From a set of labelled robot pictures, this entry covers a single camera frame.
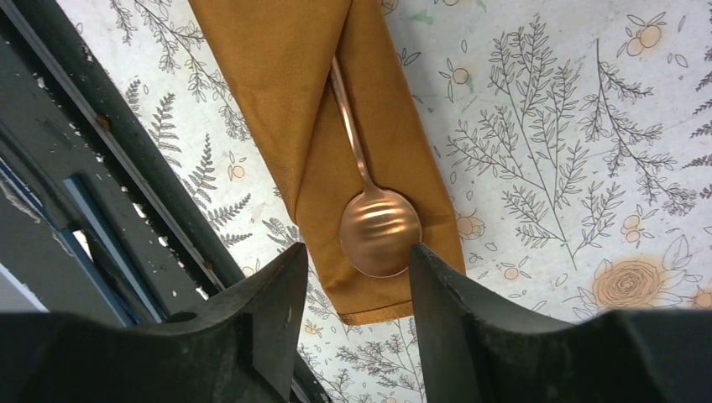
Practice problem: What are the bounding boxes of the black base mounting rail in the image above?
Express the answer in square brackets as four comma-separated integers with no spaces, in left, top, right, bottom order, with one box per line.
[1,1,328,402]

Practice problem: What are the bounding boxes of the orange cloth napkin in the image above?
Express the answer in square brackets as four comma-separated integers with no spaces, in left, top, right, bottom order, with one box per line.
[191,0,465,326]

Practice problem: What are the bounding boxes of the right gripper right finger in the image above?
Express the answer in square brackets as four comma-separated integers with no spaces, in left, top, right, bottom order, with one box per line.
[409,243,711,402]

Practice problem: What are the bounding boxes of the brown wooden spoon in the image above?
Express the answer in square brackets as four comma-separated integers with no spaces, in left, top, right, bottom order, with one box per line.
[330,56,422,279]

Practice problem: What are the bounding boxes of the floral patterned table mat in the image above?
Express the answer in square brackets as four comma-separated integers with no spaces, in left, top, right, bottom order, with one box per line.
[55,0,712,403]

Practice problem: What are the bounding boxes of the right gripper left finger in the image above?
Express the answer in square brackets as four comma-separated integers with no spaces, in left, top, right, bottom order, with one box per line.
[1,243,308,402]

